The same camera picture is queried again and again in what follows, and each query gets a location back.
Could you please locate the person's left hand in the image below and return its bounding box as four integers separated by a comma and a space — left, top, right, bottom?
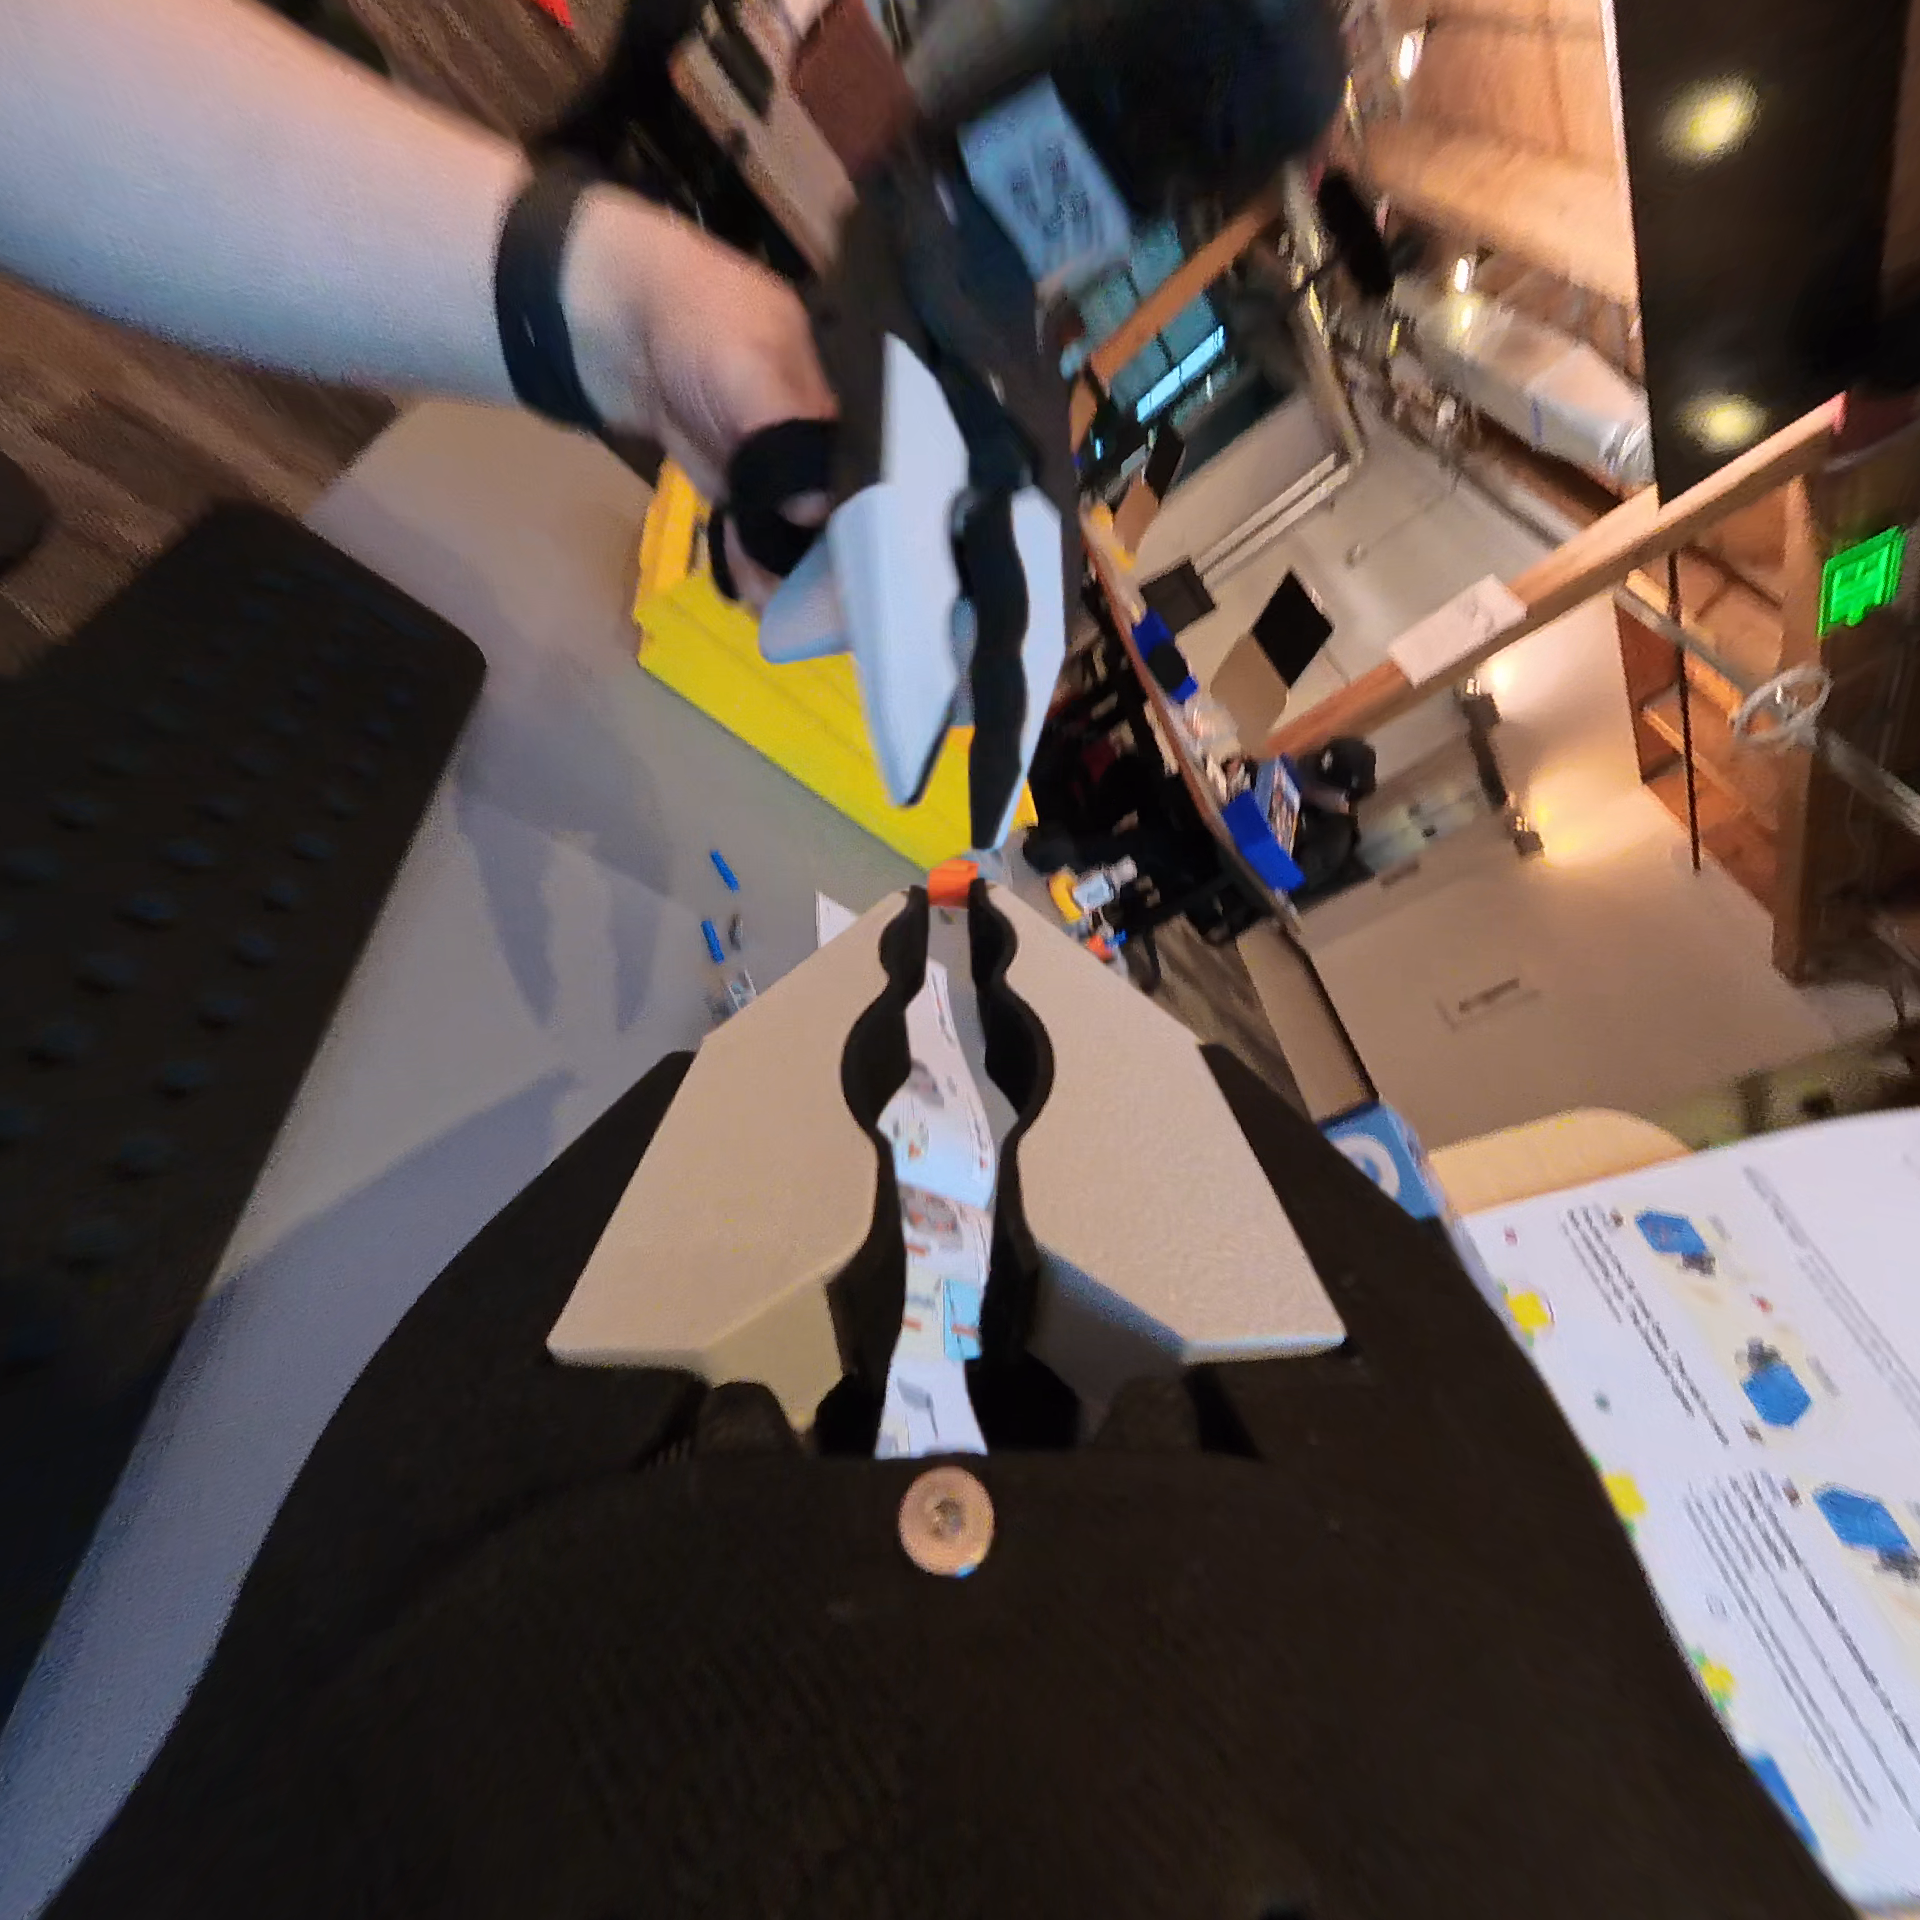
569, 191, 840, 611

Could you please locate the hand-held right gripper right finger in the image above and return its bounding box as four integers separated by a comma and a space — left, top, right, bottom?
970, 880, 1348, 1457

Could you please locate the grey desk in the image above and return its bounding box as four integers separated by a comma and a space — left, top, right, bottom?
0, 399, 1701, 1894

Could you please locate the yellow plastic bin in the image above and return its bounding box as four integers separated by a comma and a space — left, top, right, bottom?
629, 459, 1038, 873

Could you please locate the blue storage bin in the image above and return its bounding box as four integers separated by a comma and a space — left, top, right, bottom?
1221, 792, 1307, 897

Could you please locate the black wristband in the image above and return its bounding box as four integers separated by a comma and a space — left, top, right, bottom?
491, 149, 613, 436

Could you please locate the wooden beam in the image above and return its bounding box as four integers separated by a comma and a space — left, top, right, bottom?
1266, 399, 1850, 760

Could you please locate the white printed instruction sheet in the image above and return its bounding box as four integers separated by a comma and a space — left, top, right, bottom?
1460, 1112, 1920, 1915

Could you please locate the white cable coil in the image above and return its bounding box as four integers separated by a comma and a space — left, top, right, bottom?
1736, 669, 1837, 750

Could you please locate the blue toy building set box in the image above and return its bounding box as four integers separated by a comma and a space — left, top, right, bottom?
1320, 1103, 1452, 1221

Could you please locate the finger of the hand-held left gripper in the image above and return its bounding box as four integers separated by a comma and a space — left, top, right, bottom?
828, 333, 999, 815
955, 486, 1073, 852

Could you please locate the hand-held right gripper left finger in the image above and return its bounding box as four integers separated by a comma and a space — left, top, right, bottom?
544, 883, 935, 1457

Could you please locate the green exit sign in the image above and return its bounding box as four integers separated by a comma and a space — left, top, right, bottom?
1819, 528, 1911, 639

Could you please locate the person's left forearm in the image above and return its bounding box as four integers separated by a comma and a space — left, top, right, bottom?
0, 0, 535, 405

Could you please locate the open white instruction booklet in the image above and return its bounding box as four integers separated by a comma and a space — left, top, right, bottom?
815, 887, 999, 1460

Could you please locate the black glossy panel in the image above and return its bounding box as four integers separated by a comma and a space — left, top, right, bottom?
1612, 0, 1920, 504

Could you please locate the white paper sign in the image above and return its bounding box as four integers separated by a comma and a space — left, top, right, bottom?
1391, 574, 1529, 687

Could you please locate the white wrapped duct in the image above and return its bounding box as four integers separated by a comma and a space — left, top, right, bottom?
1396, 277, 1654, 489

